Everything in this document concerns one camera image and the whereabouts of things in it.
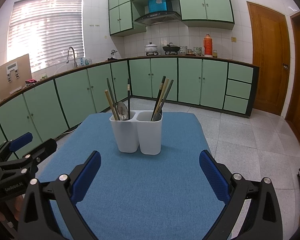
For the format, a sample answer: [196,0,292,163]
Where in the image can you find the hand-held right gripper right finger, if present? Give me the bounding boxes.
[199,150,284,240]

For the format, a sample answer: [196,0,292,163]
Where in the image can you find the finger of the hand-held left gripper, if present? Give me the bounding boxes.
[0,138,57,178]
[0,132,33,160]

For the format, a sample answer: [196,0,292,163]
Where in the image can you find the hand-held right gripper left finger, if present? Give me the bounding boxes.
[17,151,102,240]

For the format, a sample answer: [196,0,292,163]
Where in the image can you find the white two-compartment utensil holder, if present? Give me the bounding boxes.
[109,110,163,155]

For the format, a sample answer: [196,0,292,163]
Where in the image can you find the silver spoon with patterned handle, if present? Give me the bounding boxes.
[117,101,128,120]

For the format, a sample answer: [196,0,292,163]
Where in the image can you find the wooden chopstick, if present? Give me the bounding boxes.
[154,78,170,120]
[104,89,119,121]

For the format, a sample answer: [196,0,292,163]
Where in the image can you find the grey chopstick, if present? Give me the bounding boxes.
[106,77,121,120]
[157,79,174,117]

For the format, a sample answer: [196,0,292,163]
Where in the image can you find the black chopstick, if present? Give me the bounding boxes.
[127,78,131,120]
[151,76,167,122]

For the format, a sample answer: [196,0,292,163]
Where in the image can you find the person's left hand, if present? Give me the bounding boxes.
[0,195,24,222]

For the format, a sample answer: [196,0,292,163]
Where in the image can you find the blue tablecloth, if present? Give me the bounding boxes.
[36,112,227,240]

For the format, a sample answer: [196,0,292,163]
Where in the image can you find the green base cabinets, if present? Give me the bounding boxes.
[0,56,260,160]

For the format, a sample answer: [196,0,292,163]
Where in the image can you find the brown cardboard box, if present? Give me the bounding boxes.
[0,54,32,98]

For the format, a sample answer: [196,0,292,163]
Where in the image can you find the green cabinet drawer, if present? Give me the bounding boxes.
[227,62,254,83]
[225,79,252,98]
[223,95,249,114]

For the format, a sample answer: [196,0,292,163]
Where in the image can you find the steel kitchen faucet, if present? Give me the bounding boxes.
[66,46,77,68]

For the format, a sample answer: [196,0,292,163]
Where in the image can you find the white window blinds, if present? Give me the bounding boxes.
[7,0,85,73]

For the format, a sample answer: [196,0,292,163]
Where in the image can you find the orange thermos flask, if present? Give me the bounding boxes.
[203,34,213,57]

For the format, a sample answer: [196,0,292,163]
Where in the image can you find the black wok with lid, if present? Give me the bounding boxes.
[162,43,181,53]

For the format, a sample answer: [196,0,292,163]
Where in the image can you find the white cooking pot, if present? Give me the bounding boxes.
[144,42,158,54]

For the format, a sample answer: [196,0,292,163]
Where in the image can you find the black range hood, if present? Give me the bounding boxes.
[134,11,182,25]

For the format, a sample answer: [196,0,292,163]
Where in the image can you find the blue box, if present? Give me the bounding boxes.
[148,0,172,13]

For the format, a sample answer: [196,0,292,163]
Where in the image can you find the white floor cable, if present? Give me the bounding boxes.
[54,126,84,140]

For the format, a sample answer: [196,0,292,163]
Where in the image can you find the green wall cabinets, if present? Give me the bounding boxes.
[108,0,235,37]

